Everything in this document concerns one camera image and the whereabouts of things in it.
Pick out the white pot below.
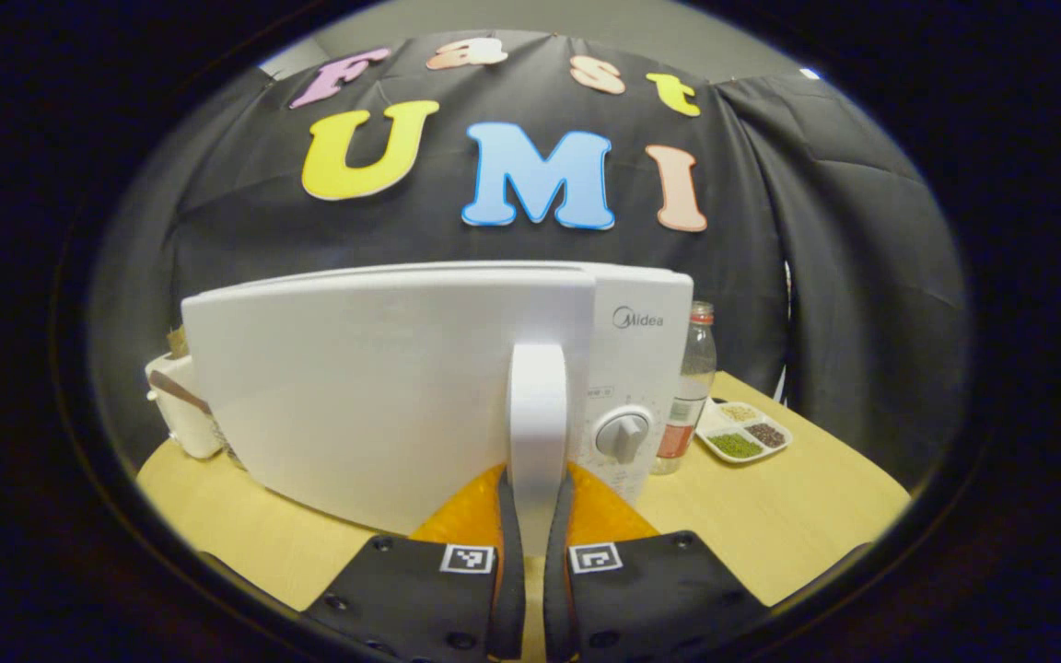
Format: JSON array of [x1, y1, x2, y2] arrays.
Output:
[[144, 322, 226, 461]]

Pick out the clear plastic bottle red label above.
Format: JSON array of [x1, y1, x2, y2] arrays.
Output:
[[650, 300, 718, 476]]

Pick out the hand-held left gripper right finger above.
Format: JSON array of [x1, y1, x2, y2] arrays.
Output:
[[542, 460, 771, 663]]

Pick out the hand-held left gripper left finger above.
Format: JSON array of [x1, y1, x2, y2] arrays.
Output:
[[296, 460, 527, 663]]

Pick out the white divided tray of beans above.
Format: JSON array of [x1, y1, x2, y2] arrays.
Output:
[[694, 398, 794, 465]]

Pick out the white microwave oven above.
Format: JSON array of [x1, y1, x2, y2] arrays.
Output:
[[179, 260, 695, 537]]

